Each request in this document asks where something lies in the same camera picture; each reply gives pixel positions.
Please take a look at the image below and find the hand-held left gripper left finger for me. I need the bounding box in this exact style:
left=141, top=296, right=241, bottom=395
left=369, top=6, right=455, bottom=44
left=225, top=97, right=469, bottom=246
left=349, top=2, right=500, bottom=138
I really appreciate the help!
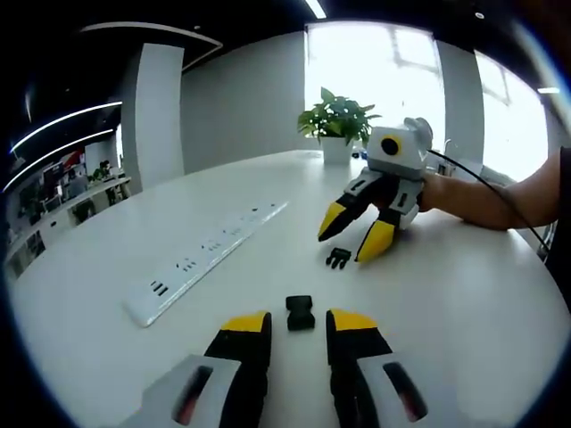
left=120, top=310, right=273, bottom=428

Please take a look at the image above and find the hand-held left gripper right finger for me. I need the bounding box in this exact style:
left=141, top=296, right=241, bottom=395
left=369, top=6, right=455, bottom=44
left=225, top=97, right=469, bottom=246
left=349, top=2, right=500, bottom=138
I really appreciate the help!
left=325, top=307, right=430, bottom=428

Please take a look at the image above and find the black plastic buckle pronged part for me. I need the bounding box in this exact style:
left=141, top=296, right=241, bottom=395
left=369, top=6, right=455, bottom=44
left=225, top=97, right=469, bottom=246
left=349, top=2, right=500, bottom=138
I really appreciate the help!
left=324, top=247, right=354, bottom=271

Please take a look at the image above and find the black plastic buckle socket part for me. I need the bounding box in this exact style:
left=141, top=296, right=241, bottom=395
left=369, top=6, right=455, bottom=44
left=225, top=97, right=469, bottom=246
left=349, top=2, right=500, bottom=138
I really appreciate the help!
left=285, top=294, right=318, bottom=333

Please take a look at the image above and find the person's right hand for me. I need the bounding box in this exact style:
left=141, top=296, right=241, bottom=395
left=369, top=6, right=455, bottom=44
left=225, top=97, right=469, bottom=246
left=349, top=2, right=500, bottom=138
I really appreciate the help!
left=416, top=172, right=454, bottom=215

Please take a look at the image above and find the white plant pot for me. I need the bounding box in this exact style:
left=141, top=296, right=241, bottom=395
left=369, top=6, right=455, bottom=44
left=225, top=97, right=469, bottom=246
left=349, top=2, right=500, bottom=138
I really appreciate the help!
left=320, top=136, right=352, bottom=167

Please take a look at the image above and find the green leafy plant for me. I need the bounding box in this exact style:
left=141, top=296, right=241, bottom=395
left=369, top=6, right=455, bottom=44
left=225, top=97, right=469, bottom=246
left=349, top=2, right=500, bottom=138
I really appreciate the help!
left=297, top=86, right=383, bottom=146

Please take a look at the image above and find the white power strip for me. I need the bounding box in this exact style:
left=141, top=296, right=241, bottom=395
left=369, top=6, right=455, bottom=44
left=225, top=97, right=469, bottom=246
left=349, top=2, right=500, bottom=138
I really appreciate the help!
left=122, top=200, right=290, bottom=329

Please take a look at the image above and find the person in black shirt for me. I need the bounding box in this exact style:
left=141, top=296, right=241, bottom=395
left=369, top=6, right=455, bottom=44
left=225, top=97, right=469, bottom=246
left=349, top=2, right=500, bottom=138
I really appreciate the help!
left=546, top=146, right=571, bottom=286

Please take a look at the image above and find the long white office counter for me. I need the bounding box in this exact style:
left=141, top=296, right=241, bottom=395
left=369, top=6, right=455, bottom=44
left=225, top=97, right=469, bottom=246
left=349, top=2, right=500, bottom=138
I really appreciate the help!
left=4, top=176, right=133, bottom=268

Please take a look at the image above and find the curved ceiling light strip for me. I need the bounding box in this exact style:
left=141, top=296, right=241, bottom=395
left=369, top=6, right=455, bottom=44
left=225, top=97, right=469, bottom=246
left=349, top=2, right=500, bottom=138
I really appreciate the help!
left=2, top=128, right=115, bottom=193
left=11, top=101, right=124, bottom=155

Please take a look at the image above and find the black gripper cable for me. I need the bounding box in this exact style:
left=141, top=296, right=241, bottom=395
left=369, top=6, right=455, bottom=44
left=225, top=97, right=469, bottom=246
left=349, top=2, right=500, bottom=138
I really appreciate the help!
left=426, top=149, right=550, bottom=256

